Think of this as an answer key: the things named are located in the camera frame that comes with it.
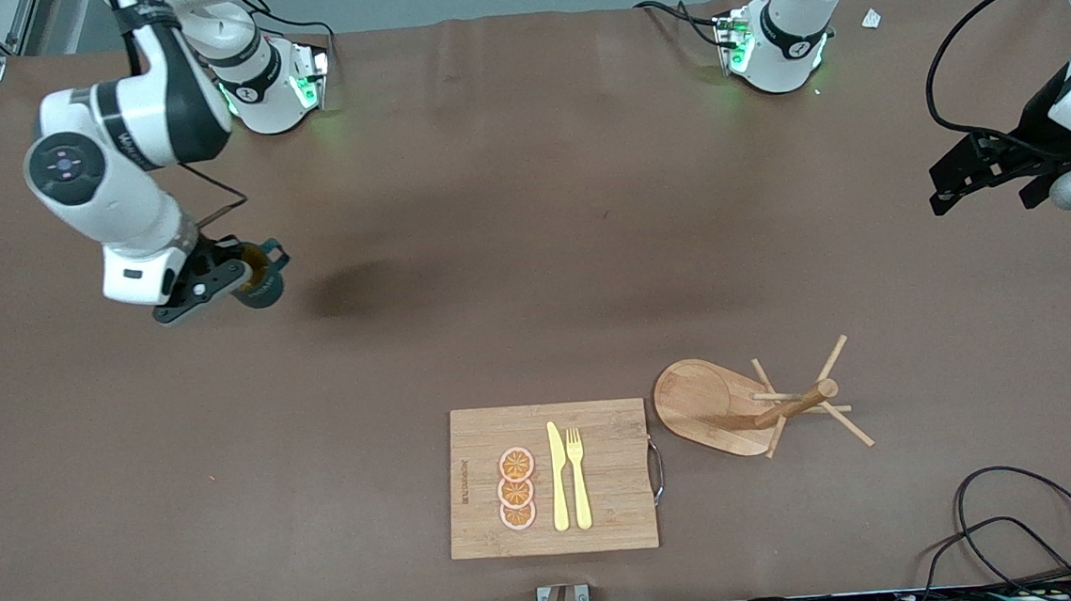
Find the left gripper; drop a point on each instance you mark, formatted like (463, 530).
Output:
(1031, 140)

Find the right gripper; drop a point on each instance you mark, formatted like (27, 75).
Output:
(222, 256)

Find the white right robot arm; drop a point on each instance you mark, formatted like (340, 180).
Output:
(64, 168)

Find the small white paper scrap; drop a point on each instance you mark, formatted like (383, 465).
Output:
(871, 19)

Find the orange slice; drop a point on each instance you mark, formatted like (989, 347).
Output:
(516, 464)

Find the wooden mug tree stand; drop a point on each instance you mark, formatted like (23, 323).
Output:
(703, 407)

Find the yellow plastic knife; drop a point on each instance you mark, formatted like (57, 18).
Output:
(559, 487)

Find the yellow plastic fork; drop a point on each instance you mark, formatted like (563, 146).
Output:
(580, 495)

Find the bamboo cutting board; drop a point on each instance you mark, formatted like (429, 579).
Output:
(607, 512)

